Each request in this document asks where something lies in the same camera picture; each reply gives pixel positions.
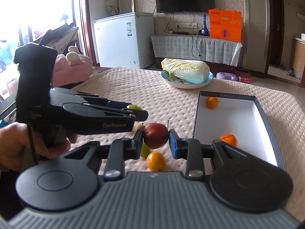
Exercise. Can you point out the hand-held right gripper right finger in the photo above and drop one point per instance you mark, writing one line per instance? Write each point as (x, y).
(173, 145)

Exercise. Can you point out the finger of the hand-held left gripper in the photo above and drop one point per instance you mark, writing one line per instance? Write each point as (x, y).
(95, 97)
(107, 111)

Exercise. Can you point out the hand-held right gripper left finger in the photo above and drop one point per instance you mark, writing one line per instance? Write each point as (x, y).
(139, 139)

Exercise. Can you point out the green jujube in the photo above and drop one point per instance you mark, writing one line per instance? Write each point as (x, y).
(134, 107)
(144, 150)

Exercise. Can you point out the brown kiwi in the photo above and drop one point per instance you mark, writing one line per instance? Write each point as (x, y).
(139, 126)

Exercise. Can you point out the dark red apple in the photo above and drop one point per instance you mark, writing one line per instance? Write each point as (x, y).
(155, 135)

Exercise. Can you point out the smooth oval orange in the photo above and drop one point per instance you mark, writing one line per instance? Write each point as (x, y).
(156, 161)

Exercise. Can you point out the tangerine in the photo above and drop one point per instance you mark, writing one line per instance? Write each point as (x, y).
(228, 140)

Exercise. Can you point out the small orange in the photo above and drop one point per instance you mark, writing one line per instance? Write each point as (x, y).
(212, 102)

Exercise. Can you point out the grey cardboard box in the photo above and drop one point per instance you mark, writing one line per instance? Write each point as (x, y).
(228, 124)

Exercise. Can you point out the person's left hand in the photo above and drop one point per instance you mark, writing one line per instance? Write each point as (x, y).
(14, 143)

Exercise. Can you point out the pink plush toy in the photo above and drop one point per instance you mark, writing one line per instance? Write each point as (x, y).
(71, 69)

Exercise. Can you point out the pink quilted blanket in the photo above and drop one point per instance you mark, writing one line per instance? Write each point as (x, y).
(166, 100)

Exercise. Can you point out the white chest freezer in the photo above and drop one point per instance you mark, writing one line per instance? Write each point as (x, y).
(119, 43)

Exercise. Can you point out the light blue plate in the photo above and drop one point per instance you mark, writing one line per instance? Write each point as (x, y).
(205, 82)

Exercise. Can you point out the napa cabbage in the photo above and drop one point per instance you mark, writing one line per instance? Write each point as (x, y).
(184, 70)

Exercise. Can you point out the purple plastic bottle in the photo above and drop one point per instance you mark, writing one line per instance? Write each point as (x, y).
(227, 76)

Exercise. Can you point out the cloth-covered cabinet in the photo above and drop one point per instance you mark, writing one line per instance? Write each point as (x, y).
(181, 47)

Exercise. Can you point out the red slipper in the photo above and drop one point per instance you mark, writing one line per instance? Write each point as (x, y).
(247, 79)

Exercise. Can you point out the blue glass bottle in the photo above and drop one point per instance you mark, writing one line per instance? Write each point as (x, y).
(204, 29)

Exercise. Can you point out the orange gift box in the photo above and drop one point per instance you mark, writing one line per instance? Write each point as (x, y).
(225, 26)

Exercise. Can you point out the wooden cabinet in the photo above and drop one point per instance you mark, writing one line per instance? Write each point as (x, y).
(298, 52)

